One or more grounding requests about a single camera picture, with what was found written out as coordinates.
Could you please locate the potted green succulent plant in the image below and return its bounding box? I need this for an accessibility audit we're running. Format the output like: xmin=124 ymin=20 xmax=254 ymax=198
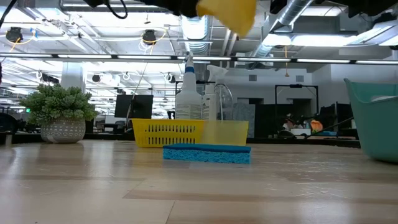
xmin=19 ymin=83 xmax=99 ymax=144

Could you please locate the large translucent yellow bin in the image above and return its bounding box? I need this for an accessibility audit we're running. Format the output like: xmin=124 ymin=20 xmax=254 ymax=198
xmin=203 ymin=119 xmax=249 ymax=146

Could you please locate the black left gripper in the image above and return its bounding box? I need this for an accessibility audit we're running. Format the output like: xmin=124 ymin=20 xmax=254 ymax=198
xmin=146 ymin=0 xmax=200 ymax=18

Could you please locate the dark computer monitor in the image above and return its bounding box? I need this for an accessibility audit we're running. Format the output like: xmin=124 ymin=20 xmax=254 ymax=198
xmin=114 ymin=95 xmax=154 ymax=119

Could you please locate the white round column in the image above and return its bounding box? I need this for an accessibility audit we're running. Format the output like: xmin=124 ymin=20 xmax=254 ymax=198
xmin=61 ymin=62 xmax=87 ymax=91

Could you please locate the small slotted yellow basket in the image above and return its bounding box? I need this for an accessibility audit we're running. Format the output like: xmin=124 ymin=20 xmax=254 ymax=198
xmin=130 ymin=118 xmax=206 ymax=149

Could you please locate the slanted silver duct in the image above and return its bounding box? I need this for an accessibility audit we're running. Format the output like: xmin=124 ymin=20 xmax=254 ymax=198
xmin=248 ymin=0 xmax=315 ymax=60

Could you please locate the person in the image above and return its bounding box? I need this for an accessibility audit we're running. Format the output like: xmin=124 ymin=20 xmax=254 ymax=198
xmin=282 ymin=113 xmax=299 ymax=131

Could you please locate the teal plastic tub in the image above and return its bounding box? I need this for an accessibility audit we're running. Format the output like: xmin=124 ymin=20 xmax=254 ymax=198
xmin=343 ymin=78 xmax=398 ymax=164

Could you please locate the silver ventilation duct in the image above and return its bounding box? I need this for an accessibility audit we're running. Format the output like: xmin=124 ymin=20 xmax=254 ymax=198
xmin=180 ymin=15 xmax=213 ymax=57

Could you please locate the blue liquid spray bottle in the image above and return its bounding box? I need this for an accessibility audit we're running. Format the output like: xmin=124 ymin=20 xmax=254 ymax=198
xmin=175 ymin=51 xmax=203 ymax=121

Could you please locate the blue kitchen sponge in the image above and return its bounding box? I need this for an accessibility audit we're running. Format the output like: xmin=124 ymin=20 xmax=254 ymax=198
xmin=162 ymin=143 xmax=252 ymax=165

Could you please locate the yellow cloth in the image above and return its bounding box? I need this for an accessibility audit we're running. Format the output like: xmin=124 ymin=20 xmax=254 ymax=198
xmin=195 ymin=0 xmax=258 ymax=39

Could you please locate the clear plastic spray bottle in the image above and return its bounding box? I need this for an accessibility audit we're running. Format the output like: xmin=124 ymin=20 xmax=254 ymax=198
xmin=206 ymin=64 xmax=233 ymax=121

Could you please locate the black cable spool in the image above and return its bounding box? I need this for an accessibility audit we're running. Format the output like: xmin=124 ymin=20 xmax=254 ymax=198
xmin=5 ymin=27 xmax=24 ymax=43
xmin=142 ymin=29 xmax=157 ymax=46

